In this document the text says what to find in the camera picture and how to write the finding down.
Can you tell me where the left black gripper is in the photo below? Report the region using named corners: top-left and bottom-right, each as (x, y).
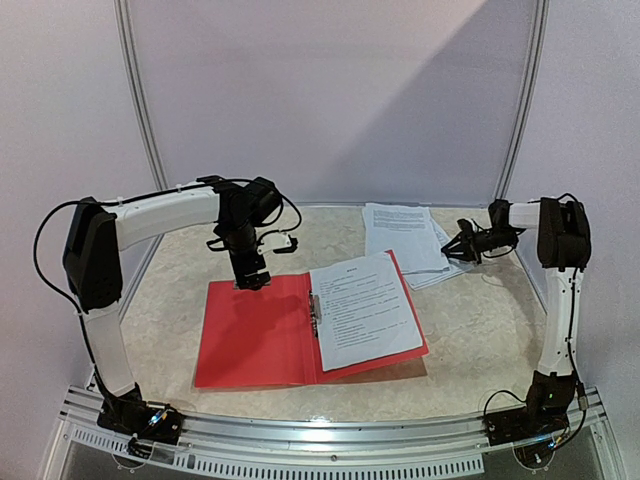
top-left (222, 218), bottom-right (272, 290)

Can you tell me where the stack of printed papers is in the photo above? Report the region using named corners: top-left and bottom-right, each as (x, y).
top-left (362, 203), bottom-right (472, 290)

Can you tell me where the red file folder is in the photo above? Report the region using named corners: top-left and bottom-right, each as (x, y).
top-left (194, 270), bottom-right (429, 389)

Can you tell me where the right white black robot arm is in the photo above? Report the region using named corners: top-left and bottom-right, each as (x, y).
top-left (441, 194), bottom-right (592, 436)

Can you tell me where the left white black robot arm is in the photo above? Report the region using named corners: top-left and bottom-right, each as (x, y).
top-left (63, 175), bottom-right (284, 434)

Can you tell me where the metal clip folder spine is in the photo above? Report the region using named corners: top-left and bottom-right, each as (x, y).
top-left (308, 290), bottom-right (322, 339)

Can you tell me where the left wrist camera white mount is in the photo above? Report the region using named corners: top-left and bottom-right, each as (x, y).
top-left (257, 231), bottom-right (298, 255)

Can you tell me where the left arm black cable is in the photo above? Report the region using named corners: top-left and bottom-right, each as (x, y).
top-left (32, 179), bottom-right (304, 396)

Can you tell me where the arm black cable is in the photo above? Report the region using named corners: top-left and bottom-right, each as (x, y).
top-left (32, 179), bottom-right (304, 396)
top-left (469, 193), bottom-right (589, 441)

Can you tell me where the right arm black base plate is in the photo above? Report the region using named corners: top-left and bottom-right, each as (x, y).
top-left (483, 407), bottom-right (569, 446)

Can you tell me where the aluminium front rail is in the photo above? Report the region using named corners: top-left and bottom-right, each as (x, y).
top-left (45, 387), bottom-right (624, 479)

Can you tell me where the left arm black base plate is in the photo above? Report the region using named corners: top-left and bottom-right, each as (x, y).
top-left (97, 397), bottom-right (184, 445)

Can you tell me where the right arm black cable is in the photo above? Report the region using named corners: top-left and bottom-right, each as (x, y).
top-left (469, 193), bottom-right (589, 441)

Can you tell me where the right aluminium frame post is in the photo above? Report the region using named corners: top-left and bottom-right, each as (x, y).
top-left (493, 0), bottom-right (549, 199)

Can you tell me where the aluminium frame post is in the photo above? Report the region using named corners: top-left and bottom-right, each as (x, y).
top-left (493, 0), bottom-right (549, 199)
top-left (113, 0), bottom-right (174, 211)

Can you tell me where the left aluminium frame post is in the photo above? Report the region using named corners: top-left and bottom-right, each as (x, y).
top-left (113, 0), bottom-right (174, 211)

